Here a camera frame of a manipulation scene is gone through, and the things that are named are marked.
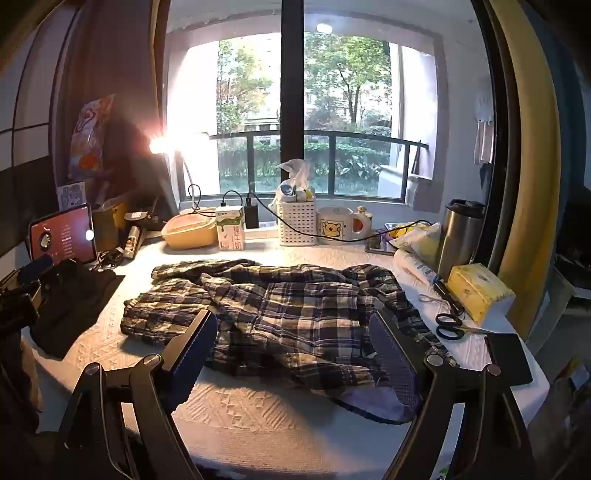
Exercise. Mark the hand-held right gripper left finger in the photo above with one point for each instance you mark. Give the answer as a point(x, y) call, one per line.
point(194, 355)

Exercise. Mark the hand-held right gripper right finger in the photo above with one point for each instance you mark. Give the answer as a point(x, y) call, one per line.
point(392, 360)

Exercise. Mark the plaid flannel shirt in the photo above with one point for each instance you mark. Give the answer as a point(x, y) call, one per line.
point(295, 314)

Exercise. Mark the person's left forearm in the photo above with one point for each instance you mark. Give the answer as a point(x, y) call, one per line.
point(31, 374)

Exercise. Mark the black folded cloth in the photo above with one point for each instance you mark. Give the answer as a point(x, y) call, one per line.
point(74, 304)

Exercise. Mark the black scissors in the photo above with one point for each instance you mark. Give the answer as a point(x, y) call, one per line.
point(450, 325)

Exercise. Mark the tablet with orange screen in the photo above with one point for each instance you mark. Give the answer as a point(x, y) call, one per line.
point(62, 235)

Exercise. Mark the black comb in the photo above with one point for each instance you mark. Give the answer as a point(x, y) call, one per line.
point(448, 297)

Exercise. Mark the white tube bottle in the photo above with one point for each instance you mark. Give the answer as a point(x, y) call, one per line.
point(415, 267)

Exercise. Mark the white box with bear print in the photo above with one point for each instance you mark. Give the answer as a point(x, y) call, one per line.
point(71, 196)

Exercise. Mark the yellow tissue pack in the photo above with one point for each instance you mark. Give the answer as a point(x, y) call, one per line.
point(480, 290)

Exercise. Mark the yellow lunch box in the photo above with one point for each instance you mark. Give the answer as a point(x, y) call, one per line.
point(187, 233)

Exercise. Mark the small spray can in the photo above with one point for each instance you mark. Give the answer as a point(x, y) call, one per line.
point(131, 242)

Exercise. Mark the yellow plastic bag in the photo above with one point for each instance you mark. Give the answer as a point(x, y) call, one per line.
point(422, 240)

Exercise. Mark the green and white milk carton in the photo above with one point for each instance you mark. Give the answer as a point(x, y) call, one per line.
point(230, 228)

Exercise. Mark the steel tumbler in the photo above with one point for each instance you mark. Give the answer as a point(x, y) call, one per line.
point(459, 240)

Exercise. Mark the black device with white label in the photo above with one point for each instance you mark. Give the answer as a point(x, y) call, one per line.
point(138, 219)

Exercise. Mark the white mug with bear print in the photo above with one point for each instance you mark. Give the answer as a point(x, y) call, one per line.
point(334, 226)

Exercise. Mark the small yellow figurine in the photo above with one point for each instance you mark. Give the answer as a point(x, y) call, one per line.
point(362, 211)

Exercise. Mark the black power adapter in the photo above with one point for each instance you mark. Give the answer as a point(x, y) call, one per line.
point(251, 212)

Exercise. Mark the white perforated basket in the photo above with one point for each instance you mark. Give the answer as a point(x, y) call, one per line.
point(296, 224)

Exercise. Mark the colourful snack bag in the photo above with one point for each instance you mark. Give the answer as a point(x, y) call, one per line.
point(90, 138)

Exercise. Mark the crumpled white plastic bag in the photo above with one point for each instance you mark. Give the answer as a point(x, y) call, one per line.
point(295, 173)

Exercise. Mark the white desk lamp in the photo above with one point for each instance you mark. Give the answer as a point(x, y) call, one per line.
point(182, 143)

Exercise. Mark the black balcony railing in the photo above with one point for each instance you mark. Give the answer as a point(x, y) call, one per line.
point(323, 138)

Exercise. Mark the dark curtain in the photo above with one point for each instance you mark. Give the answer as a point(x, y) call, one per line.
point(115, 83)

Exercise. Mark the hanging white clothes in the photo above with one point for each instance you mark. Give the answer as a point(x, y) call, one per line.
point(485, 129)

